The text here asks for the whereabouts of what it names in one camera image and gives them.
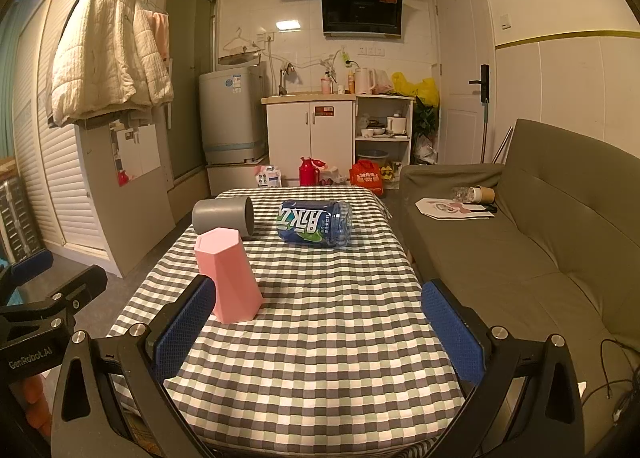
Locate white puffer jacket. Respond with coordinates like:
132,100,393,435
49,0,175,128

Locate grey cup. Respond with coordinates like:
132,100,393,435
192,196,257,240

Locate white sink cabinet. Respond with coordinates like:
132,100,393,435
261,94,357,185

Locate olive green sofa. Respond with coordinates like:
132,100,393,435
400,118,640,458

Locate red shopping bag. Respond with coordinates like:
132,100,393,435
348,160,385,197

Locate glass sliding door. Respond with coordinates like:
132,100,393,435
164,0,220,185

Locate white door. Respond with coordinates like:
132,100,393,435
431,0,497,168

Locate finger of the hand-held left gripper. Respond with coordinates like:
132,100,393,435
0,248,55,291
0,264,109,334

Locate white paper sheet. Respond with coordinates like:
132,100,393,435
108,119,162,187

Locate pink faceted cup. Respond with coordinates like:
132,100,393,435
194,228,264,325

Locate blue labelled plastic bottle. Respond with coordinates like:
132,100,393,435
276,199,354,249

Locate white washing machine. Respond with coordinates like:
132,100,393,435
199,65,267,165

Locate red thermos jug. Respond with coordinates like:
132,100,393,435
299,156,321,187

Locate white open shelf unit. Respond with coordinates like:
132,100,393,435
354,94,415,180

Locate yellow plastic bag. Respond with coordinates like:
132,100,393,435
390,71,440,108

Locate black cable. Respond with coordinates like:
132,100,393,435
581,338,640,428

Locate metal faucet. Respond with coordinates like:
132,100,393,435
278,62,296,95

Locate illustrated paper sheet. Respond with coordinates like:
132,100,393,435
415,197,499,222

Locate black door handle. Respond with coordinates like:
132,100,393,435
469,64,490,103

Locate grey ribbed suitcase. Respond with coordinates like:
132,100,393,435
0,172,47,261

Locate white wire hanger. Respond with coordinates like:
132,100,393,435
222,27,262,55

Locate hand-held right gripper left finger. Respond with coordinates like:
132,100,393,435
50,274,218,458

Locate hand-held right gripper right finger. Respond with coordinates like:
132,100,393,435
421,279,586,458

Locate white refill pouch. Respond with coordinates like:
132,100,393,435
255,165,284,188

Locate white washing machine base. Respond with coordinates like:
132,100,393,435
206,160,282,197

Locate green plant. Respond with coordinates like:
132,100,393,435
413,97,440,143

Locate white louvred wardrobe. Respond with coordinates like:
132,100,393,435
9,0,177,280

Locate black range hood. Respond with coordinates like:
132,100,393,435
317,0,407,39

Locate white electric kettle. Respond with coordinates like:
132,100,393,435
354,67,377,95

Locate checkered tablecloth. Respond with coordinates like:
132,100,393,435
106,187,468,458

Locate pink garment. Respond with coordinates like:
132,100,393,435
136,8,172,65

